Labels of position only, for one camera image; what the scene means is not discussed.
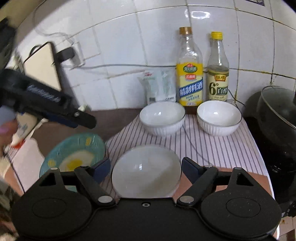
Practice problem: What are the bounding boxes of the teal fried egg plate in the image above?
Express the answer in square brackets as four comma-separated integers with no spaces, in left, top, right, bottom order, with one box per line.
[39,133,107,193]

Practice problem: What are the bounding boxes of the white ribbed bowl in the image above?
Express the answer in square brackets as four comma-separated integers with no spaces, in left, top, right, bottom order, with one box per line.
[197,100,242,137]
[111,145,182,198]
[139,101,186,137]

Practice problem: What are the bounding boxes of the white cutting board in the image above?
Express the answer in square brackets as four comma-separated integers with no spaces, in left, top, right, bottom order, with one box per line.
[23,42,62,91]

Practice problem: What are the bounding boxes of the striped patterned table mat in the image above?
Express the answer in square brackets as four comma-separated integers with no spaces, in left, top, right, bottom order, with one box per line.
[4,107,276,200]

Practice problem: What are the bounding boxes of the black power adapter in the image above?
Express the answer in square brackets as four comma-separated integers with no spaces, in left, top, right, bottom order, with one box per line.
[56,47,75,63]

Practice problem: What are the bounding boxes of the black wok with lid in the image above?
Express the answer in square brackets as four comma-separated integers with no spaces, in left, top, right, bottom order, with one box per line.
[243,86,295,204]

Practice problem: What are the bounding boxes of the white salt bag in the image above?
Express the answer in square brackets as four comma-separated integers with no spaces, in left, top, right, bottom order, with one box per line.
[138,68,177,104]

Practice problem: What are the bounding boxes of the white vinegar bottle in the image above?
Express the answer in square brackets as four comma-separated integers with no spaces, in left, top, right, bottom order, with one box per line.
[207,32,229,101]

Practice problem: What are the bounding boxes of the yellow label cooking wine bottle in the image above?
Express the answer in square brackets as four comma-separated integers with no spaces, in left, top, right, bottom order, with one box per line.
[176,27,204,108]

